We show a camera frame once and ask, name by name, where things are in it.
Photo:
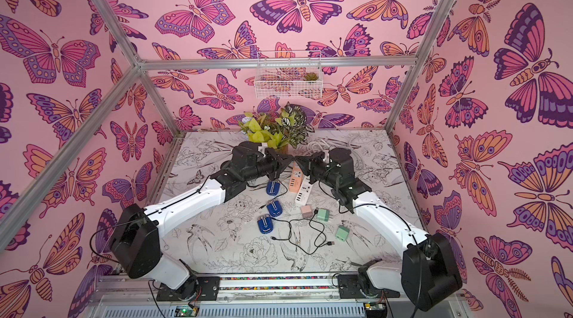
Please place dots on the pink power strip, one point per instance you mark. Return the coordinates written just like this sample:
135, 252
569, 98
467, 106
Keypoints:
296, 179

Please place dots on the green charger adapter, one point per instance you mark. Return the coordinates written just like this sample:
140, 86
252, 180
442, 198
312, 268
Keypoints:
322, 215
342, 233

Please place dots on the potted green plant glass vase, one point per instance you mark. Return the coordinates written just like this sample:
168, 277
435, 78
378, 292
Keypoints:
285, 129

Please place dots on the green charger adapter lower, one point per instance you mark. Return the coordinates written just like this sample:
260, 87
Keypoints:
342, 233

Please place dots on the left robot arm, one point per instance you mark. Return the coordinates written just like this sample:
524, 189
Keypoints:
136, 240

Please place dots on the white power strip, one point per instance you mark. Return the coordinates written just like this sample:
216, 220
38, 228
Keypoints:
304, 192

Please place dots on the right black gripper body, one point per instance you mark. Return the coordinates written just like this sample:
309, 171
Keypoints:
309, 165

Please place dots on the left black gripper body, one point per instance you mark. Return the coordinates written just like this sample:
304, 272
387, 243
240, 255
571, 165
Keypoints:
270, 166

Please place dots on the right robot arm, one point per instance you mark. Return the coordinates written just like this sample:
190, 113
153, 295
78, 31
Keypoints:
428, 272

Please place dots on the white wire basket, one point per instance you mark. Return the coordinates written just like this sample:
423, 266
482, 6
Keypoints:
289, 74

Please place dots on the green charger adapter upper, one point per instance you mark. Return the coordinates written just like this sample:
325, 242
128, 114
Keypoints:
322, 215

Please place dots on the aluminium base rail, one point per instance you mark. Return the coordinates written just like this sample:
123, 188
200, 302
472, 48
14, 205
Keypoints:
261, 295

